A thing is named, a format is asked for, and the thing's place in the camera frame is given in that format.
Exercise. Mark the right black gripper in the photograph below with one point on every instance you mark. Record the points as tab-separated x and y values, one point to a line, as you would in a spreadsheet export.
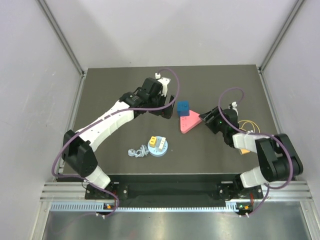
211	124

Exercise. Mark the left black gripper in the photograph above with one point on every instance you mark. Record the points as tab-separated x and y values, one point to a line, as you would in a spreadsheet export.
168	111

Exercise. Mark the blue cube plug adapter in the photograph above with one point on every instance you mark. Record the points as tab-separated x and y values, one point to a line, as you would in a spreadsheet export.
183	108

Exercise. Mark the pink triangular power strip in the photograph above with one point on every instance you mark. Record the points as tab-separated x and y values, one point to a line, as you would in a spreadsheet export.
189	122

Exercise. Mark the white square charger plug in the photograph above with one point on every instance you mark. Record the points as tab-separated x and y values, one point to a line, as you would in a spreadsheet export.
162	142

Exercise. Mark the yellow plug adapter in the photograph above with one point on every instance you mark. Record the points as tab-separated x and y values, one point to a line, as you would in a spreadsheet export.
153	142

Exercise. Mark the light blue round socket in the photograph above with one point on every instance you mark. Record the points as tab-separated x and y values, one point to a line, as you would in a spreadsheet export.
157	146

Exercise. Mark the yellow charger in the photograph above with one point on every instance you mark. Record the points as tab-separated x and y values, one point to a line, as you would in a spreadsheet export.
244	151

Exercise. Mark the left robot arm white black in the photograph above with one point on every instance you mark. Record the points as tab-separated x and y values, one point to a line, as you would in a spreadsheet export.
79	147

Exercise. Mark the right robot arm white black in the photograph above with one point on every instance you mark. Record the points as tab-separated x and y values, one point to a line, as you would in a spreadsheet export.
277	157

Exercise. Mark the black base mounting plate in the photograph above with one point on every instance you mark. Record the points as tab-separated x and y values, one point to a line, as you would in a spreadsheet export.
216	186

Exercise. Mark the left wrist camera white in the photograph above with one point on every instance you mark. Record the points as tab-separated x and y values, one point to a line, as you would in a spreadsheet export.
164	81

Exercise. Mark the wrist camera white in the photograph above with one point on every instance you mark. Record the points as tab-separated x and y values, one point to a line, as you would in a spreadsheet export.
164	81
233	106

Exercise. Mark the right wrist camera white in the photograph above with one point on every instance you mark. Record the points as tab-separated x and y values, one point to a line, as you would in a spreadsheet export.
233	106

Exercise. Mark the right aluminium frame post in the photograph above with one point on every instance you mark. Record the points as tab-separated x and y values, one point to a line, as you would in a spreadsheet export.
297	6

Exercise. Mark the aluminium frame post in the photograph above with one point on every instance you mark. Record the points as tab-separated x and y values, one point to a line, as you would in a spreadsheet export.
43	5
297	6

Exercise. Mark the left aluminium frame post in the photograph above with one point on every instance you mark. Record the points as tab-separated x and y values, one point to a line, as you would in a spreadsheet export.
43	5

